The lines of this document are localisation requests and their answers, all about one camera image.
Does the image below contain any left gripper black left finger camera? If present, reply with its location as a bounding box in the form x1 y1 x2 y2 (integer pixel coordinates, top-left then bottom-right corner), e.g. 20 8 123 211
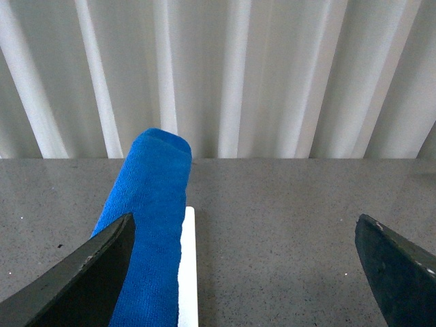
1 213 136 326

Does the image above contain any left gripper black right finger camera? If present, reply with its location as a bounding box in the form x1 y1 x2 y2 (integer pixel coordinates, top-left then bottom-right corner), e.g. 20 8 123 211
355 214 435 326

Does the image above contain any blue microfiber cloth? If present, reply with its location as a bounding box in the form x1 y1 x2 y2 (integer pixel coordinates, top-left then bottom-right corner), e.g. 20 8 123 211
92 128 192 326

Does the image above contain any white rack with wooden rods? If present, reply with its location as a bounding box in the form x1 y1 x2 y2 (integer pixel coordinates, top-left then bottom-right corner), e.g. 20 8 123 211
178 206 199 327

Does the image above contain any white pleated curtain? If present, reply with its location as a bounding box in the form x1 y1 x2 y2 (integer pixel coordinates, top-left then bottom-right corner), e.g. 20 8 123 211
1 1 435 159

